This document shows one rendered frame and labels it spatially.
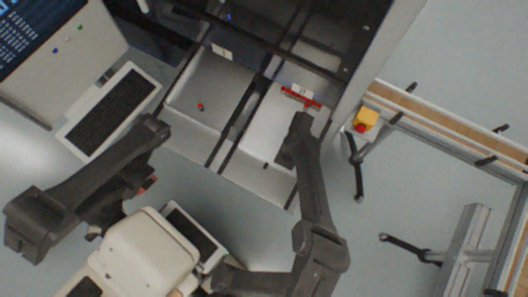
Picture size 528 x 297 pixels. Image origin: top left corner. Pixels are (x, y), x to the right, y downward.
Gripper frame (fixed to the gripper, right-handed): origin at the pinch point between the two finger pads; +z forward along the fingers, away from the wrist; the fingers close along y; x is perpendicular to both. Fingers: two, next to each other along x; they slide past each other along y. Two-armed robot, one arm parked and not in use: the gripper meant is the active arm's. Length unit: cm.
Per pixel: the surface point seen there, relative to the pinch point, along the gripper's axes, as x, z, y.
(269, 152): 8.2, 20.1, 4.0
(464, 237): -85, 53, 18
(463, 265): -88, 53, 6
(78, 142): 78, 25, -27
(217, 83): 40.3, 20.4, 19.9
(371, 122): -20.4, 5.4, 27.2
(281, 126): 8.7, 20.3, 15.8
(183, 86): 52, 20, 12
